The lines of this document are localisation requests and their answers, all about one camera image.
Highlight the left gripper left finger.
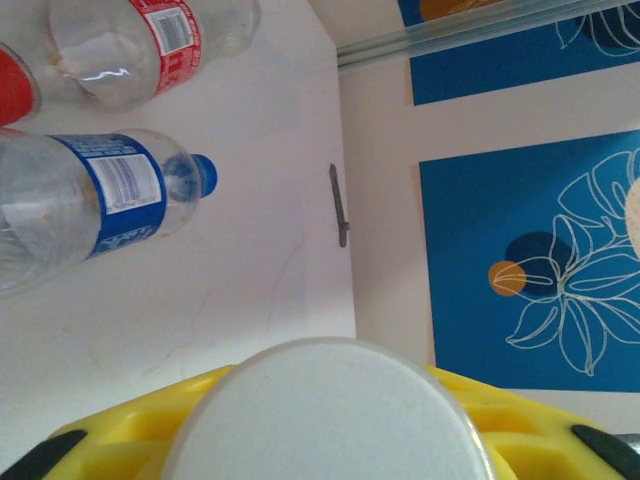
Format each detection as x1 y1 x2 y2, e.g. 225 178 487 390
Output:
0 364 236 480

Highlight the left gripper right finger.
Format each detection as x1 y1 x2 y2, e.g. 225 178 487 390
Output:
424 366 640 480

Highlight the frosted white bottle red cap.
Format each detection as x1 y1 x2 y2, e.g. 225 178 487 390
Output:
162 336 499 480

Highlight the aluminium corner post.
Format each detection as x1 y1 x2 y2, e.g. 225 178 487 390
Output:
335 0 640 69

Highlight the red-capped red-label clear bottle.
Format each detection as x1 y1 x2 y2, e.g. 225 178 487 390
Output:
0 0 262 129

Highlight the grey metal bar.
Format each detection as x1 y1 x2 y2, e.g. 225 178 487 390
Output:
328 163 351 249

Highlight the clear bottle blue label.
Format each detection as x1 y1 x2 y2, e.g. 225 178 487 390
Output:
0 128 220 300

